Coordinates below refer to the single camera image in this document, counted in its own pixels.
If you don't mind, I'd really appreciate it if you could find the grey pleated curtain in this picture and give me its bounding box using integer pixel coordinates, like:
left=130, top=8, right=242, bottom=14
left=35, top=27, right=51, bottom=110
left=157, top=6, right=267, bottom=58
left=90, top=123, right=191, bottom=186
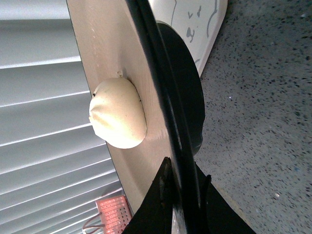
left=0, top=0, right=123, bottom=234

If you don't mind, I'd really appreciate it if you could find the white bear print tray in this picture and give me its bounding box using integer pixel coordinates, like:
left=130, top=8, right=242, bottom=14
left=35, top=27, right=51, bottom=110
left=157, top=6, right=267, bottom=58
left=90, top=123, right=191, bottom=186
left=149, top=0, right=228, bottom=75

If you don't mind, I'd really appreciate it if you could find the red perforated circuit board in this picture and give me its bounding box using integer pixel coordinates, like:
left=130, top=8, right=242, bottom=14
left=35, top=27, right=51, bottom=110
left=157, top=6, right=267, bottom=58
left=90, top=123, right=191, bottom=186
left=96, top=195, right=132, bottom=234

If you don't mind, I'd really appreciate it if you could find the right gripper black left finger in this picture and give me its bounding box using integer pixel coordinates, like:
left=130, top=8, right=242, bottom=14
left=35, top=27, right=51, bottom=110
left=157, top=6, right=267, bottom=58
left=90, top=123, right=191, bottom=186
left=123, top=157, right=177, bottom=234

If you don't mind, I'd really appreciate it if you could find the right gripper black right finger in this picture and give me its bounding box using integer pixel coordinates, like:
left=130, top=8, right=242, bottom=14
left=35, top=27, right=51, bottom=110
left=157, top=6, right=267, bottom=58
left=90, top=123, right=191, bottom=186
left=186, top=162, right=255, bottom=234

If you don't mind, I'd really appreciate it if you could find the white steamed bun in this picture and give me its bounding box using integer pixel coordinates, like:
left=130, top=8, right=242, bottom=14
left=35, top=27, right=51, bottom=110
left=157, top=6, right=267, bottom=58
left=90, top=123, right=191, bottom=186
left=89, top=78, right=147, bottom=149

